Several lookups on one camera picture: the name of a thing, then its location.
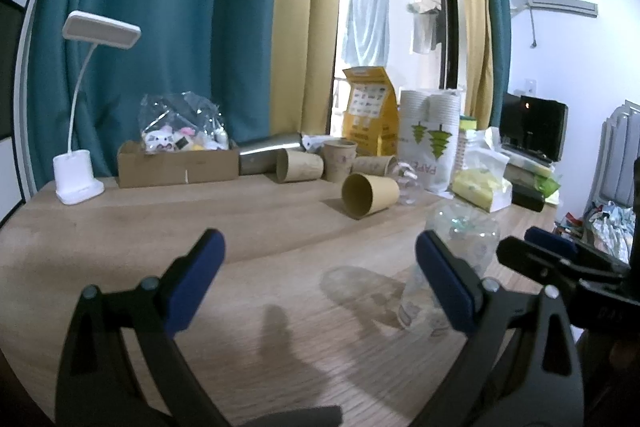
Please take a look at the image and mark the bagged stack of paper cups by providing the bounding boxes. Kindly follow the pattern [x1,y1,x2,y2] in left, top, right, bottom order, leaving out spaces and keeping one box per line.
[397,89,467,194]

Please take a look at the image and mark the grey hanging clothing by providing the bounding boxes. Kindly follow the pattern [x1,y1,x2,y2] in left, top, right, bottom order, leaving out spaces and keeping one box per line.
[409,6,444,56]

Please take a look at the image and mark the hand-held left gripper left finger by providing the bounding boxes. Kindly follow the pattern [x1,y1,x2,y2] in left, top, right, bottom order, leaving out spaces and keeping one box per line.
[55,229,227,427]

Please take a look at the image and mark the brown paper cup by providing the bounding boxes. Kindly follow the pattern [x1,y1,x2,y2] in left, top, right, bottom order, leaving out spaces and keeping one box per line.
[351,155,399,176]
[341,173,401,221]
[322,139,359,183]
[275,148,325,184]

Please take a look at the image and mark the white plastic bag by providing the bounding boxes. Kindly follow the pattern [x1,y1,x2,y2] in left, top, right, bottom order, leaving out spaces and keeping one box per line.
[457,127,512,172]

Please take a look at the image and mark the grey folding rack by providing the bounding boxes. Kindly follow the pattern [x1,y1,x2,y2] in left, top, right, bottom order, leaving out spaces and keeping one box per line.
[584,99,640,220]

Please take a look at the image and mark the small clear plastic bottle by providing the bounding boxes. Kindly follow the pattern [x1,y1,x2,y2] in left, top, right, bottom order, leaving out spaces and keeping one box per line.
[394,161,426,208]

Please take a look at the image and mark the black case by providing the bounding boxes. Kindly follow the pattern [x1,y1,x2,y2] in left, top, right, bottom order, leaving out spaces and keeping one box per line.
[510,182,546,213]

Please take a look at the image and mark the light blue hanging towel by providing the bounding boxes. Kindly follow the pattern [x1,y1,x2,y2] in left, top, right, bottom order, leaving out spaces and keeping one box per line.
[342,0,391,66]

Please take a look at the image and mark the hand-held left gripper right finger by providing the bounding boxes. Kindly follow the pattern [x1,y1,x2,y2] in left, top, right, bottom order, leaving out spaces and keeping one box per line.
[414,230,587,427]

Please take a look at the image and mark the white desk lamp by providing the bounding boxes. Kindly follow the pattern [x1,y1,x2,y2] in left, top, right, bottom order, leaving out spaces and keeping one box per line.
[53,11,142,206]

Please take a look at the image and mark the cardboard box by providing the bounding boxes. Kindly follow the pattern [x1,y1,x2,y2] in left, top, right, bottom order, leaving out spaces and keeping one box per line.
[117,140,240,189]

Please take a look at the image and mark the clear bag of plush toys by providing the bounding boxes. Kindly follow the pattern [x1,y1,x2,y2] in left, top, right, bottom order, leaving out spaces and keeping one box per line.
[138,92,231,155]

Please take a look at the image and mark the yellow paper bag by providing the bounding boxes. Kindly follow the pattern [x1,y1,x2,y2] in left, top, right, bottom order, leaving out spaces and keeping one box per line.
[341,66,400,156]

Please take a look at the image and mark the black monitor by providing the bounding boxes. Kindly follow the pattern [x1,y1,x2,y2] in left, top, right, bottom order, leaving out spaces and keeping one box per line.
[499,92,570,163]

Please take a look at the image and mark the colourful patterned bag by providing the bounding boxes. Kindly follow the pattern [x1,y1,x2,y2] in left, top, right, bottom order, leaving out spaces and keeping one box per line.
[559,201,637,265]

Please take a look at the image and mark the teal curtain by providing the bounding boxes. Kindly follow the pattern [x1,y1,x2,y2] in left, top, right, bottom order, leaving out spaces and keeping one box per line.
[476,0,513,128]
[27,0,287,180]

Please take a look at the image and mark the yellow tissue pack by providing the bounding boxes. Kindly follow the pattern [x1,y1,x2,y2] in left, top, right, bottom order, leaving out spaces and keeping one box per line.
[451,168,514,213]

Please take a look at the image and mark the steel cup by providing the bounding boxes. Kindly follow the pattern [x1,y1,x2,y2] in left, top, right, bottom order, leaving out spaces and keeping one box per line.
[238,133,304,176]

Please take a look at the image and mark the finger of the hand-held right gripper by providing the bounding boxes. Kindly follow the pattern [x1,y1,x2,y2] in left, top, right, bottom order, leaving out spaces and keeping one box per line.
[524,226,632,269]
[496,235,628,295]

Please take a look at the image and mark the stack of books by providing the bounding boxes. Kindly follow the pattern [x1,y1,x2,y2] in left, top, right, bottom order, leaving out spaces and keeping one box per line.
[501,146,562,188]

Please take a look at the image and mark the yellow curtain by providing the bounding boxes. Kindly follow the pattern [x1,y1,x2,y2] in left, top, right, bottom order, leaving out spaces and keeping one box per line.
[446,0,494,131]
[269,0,350,138]

